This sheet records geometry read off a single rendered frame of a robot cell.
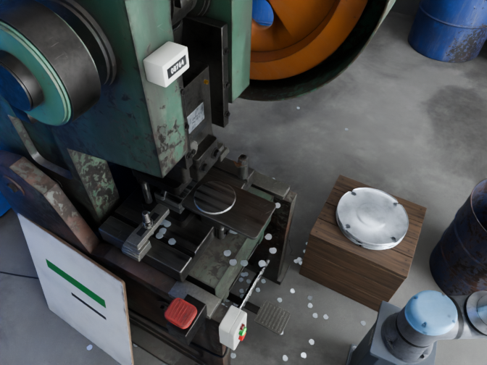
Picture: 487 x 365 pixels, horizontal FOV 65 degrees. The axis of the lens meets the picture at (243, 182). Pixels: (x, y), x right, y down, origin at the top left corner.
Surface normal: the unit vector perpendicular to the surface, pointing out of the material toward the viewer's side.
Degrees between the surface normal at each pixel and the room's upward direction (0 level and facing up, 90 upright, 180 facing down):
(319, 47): 90
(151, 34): 90
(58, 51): 56
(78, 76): 79
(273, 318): 0
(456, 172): 0
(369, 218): 0
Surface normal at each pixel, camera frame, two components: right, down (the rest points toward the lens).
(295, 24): -0.48, 0.66
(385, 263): 0.02, -0.65
